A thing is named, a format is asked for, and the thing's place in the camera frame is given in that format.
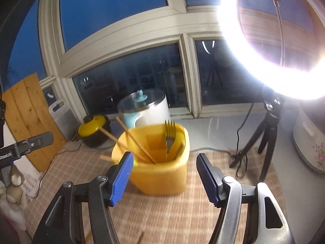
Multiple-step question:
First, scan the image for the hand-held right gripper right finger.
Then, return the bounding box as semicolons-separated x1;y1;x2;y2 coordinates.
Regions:
196;153;296;244

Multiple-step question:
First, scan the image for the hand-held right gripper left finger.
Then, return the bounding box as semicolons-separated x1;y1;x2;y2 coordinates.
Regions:
32;152;134;244

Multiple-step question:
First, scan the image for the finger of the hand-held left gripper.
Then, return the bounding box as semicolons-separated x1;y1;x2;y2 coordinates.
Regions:
10;131;54;158
0;99;8;127

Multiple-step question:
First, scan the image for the yellow plastic container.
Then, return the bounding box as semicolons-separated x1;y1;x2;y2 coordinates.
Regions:
111;123;191;196

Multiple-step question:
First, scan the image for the metal fork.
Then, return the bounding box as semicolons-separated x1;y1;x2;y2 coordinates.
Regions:
164;119;177;162

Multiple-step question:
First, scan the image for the person's left hand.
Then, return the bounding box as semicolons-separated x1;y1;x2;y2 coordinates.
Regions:
4;166;27;209

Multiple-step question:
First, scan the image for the wooden board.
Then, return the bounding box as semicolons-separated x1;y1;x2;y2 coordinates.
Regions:
2;72;67;172

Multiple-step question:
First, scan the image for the white power strip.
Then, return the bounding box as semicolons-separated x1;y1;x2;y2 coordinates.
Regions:
23;174;39;197

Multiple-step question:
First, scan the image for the grey metal cutting board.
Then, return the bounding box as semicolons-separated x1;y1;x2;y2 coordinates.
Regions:
48;99;85;143

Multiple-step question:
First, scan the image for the checkered tablecloth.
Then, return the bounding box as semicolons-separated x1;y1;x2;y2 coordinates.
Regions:
24;146;288;244

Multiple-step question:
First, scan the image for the black clay pot yellow lid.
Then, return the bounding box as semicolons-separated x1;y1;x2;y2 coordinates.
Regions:
77;115;112;148

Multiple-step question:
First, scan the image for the white electric pot glass lid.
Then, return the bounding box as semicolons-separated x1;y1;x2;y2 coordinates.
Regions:
117;90;171;129

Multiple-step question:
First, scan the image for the black tripod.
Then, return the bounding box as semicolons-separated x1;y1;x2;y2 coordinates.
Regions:
229;98;283;183

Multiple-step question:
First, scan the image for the white floral rice cooker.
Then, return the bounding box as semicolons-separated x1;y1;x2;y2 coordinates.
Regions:
292;104;325;175

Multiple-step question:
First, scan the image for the black pot power cable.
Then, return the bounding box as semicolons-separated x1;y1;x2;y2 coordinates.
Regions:
27;138;85;199

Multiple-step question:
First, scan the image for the black ring light cable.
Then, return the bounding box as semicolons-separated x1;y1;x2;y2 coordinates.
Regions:
227;103;256;179

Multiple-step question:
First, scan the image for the white window frame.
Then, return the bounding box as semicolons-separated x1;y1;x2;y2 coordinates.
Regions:
38;0;255;120

